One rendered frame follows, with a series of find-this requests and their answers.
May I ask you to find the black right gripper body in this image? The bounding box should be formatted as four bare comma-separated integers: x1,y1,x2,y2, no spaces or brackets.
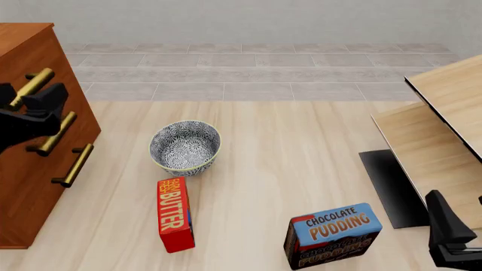
428,241,482,269

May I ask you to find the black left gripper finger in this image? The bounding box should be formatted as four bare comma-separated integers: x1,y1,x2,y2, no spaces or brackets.
0,82,18,111
21,81,69,120

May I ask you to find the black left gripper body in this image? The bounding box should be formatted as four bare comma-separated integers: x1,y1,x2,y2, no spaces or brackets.
0,108,63,156

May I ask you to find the red-brown wooden cabinet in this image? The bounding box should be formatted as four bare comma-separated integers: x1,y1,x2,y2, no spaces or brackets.
0,23,102,250

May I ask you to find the black white patterned bowl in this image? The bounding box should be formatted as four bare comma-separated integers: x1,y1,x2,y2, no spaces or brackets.
149,120,222,178

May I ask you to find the pale wooden shelf unit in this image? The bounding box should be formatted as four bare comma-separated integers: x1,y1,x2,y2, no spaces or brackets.
370,54,482,231

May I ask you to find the blue chocolate pudding box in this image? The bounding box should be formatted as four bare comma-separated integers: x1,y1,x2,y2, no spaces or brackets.
282,202,384,271

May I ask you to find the red butter box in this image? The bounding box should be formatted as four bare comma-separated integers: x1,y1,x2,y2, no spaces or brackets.
156,176,197,254

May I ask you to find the brass drawer handle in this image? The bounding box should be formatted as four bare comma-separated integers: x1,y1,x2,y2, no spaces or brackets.
50,142,95,189
7,67,56,111
25,111,78,158

